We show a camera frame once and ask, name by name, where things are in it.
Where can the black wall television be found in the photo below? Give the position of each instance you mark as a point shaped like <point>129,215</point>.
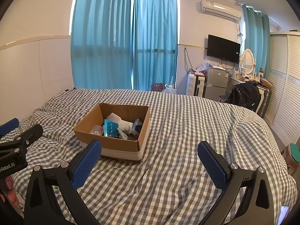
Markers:
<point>223,49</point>

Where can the white oval mirror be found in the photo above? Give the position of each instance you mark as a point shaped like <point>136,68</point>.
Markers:
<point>247,62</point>

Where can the white dressing table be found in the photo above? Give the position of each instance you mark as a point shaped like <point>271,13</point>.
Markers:
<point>259,80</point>

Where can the clear floss pick jar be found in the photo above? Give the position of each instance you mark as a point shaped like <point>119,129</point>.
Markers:
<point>97,130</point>

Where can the blue curtain right panel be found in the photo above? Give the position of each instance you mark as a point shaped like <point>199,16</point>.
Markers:
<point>155,42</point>

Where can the silver mini fridge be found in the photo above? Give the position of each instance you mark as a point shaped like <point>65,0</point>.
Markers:
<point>215,83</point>

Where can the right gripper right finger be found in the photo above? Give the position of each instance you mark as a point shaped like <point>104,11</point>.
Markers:
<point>256,206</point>

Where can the blue curtain panel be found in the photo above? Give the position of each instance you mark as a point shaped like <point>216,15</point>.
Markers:
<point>101,44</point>
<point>155,42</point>

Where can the grey white sock bundle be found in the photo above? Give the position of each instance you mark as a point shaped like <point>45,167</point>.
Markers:
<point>123,125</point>

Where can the operator hand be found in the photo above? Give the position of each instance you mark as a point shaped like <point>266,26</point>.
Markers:
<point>10,195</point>

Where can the green topped stool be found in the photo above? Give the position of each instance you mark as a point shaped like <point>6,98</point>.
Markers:
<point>292,157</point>

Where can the white louvred wardrobe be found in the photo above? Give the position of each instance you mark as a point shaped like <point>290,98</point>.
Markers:
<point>282,113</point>

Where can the white suitcase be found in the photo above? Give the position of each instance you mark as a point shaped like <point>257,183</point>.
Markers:
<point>195,84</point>

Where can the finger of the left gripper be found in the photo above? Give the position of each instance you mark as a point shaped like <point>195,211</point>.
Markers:
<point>22,141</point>
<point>9,126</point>

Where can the silver blister pill pack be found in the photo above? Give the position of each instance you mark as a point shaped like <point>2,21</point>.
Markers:
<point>110,129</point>

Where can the brown cardboard box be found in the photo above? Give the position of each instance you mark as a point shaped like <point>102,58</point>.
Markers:
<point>130,150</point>

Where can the white air conditioner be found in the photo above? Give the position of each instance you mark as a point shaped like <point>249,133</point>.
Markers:
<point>220,10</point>

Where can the blue patterned tissue pack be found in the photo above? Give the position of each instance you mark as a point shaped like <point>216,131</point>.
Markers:
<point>137,126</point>

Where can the blue curtain left panel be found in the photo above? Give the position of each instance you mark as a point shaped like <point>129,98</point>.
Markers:
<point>101,44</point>

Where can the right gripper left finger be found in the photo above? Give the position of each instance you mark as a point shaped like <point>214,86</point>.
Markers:
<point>41,205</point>

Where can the blue side window curtain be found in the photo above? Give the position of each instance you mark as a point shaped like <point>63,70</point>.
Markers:
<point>258,38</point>

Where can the plastic bag on fridge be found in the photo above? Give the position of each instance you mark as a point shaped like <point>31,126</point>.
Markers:
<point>204,65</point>

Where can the black jacket on chair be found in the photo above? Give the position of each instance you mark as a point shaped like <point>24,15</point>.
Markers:
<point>246,95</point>

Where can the clear water jug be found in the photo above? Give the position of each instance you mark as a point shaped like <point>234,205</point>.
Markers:
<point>169,89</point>

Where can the red patterned bag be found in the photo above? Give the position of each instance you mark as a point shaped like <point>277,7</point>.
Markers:
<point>157,87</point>

